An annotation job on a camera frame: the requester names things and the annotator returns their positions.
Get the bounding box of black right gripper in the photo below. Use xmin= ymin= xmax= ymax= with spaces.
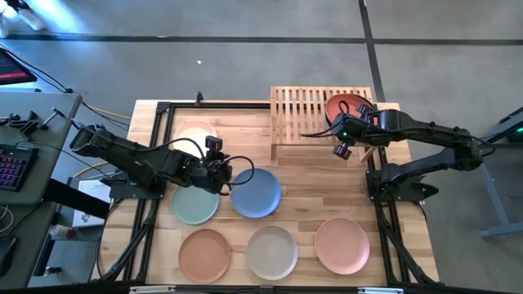
xmin=325 ymin=113 xmax=382 ymax=145

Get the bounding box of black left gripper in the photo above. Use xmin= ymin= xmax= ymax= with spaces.
xmin=186 ymin=153 xmax=233 ymax=197

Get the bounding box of red brown plate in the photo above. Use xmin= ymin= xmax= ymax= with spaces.
xmin=324 ymin=93 xmax=375 ymax=128

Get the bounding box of sage green plate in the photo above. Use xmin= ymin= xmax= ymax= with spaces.
xmin=171 ymin=183 xmax=221 ymax=226

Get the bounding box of blue plate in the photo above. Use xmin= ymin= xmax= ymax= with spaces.
xmin=230 ymin=167 xmax=282 ymax=220

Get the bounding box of cream plate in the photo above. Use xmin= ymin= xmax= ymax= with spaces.
xmin=172 ymin=119 xmax=219 ymax=159

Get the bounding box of terracotta orange plate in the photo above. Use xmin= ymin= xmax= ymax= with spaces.
xmin=177 ymin=228 xmax=232 ymax=285

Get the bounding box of pale pink plate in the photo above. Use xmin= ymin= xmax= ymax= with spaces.
xmin=314 ymin=216 xmax=371 ymax=276

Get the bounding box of wooden slatted shelf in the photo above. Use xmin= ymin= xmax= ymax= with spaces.
xmin=270 ymin=85 xmax=379 ymax=163

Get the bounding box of grey beige plate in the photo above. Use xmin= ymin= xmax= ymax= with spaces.
xmin=245 ymin=225 xmax=299 ymax=282

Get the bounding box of white box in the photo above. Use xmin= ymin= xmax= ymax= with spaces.
xmin=72 ymin=179 xmax=114 ymax=229

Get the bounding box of black desk beam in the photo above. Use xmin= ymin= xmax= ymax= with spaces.
xmin=42 ymin=178 xmax=111 ymax=220

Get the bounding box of clear plastic bottle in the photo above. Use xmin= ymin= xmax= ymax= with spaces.
xmin=48 ymin=223 xmax=77 ymax=242

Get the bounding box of grey desk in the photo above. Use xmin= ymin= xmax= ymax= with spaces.
xmin=0 ymin=91 xmax=83 ymax=207
xmin=0 ymin=199 xmax=58 ymax=291

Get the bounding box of black equipment with green light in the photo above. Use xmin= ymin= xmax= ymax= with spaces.
xmin=488 ymin=106 xmax=523 ymax=144

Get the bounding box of black desk clamp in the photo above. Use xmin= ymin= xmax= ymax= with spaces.
xmin=7 ymin=108 xmax=66 ymax=138

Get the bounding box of backlit black keyboard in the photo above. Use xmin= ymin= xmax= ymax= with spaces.
xmin=0 ymin=143 xmax=40 ymax=193

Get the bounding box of black monitor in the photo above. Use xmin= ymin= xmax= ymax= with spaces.
xmin=0 ymin=47 xmax=38 ymax=87

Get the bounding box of person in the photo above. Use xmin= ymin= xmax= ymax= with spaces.
xmin=0 ymin=0 xmax=47 ymax=38

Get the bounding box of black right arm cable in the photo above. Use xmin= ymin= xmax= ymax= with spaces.
xmin=301 ymin=100 xmax=352 ymax=139

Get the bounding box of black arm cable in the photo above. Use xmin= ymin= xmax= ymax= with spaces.
xmin=301 ymin=100 xmax=352 ymax=139
xmin=136 ymin=138 xmax=256 ymax=195

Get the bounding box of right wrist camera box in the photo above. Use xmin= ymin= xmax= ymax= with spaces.
xmin=332 ymin=141 xmax=353 ymax=161

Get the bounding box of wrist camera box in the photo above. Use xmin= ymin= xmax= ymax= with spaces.
xmin=203 ymin=136 xmax=224 ymax=161
xmin=332 ymin=141 xmax=353 ymax=161

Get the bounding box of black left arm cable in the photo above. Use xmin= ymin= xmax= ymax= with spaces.
xmin=136 ymin=138 xmax=256 ymax=195

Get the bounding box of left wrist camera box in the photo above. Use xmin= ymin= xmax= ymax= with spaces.
xmin=203 ymin=136 xmax=224 ymax=161

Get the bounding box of black aluminium table frame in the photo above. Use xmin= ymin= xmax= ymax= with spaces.
xmin=90 ymin=100 xmax=441 ymax=294

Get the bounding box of silver metal bracket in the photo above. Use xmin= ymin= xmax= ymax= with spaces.
xmin=128 ymin=285 xmax=177 ymax=294
xmin=357 ymin=287 xmax=405 ymax=294

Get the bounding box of yellow floor cable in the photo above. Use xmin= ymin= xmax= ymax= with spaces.
xmin=72 ymin=101 xmax=132 ymax=180

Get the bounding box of black floor cable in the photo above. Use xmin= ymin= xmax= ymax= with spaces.
xmin=0 ymin=45 xmax=132 ymax=132

